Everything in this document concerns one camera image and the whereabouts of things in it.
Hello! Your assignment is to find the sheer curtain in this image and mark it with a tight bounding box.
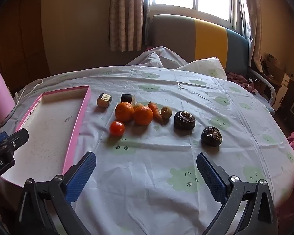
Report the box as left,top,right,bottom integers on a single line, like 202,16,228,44
236,0,264,74

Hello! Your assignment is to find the white pillow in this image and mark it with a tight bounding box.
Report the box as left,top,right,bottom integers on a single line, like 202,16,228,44
176,57,228,80

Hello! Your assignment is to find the grey bed rail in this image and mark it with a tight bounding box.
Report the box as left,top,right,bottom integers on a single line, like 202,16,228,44
247,67,276,108

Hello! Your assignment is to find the dark cut cylinder chunk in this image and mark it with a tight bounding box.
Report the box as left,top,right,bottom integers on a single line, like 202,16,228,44
120,93,137,106

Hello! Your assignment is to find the small green-brown round fruit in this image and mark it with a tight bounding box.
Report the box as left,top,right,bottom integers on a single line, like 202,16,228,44
160,106,172,119

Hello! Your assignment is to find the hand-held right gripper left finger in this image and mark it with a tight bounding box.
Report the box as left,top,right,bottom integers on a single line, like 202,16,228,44
15,151,97,235

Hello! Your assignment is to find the beige patterned curtain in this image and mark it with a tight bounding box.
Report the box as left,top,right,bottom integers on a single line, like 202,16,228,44
109,0,147,52

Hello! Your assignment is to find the orange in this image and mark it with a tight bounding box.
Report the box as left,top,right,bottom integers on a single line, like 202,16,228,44
115,101,135,122
133,105,154,125

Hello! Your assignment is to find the dark red cloth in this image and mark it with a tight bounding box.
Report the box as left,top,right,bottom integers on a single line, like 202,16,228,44
225,70,255,91

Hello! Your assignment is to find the red tomato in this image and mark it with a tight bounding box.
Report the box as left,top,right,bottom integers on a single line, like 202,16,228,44
109,120,125,137

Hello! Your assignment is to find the brown wooden wardrobe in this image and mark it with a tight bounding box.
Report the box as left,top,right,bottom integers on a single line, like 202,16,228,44
0,0,51,93

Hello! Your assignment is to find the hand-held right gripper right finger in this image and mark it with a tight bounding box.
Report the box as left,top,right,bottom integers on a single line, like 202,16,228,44
196,152,278,235

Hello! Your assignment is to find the small carrot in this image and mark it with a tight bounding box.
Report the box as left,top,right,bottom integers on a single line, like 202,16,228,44
147,101,164,123

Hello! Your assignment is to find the cardboard box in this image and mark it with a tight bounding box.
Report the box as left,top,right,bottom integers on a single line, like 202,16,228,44
262,52,287,86

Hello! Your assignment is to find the white power cable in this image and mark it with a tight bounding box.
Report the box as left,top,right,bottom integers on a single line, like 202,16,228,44
15,79,43,103

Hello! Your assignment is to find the pink shallow tray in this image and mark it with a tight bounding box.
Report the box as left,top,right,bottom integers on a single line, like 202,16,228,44
0,85,92,189

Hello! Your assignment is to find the grey yellow blue headboard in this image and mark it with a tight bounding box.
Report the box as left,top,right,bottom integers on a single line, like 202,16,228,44
151,14,250,72

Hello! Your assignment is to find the brown cut root chunk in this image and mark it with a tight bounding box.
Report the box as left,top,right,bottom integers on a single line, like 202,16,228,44
97,92,113,108

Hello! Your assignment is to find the pink electric kettle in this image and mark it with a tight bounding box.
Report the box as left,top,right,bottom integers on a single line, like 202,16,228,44
0,64,16,128

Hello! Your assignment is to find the white bed cover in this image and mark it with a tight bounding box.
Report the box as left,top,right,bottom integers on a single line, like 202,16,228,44
126,46,190,69

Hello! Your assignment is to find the cloud printed white tablecloth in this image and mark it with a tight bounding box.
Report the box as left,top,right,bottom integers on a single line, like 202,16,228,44
0,65,294,235

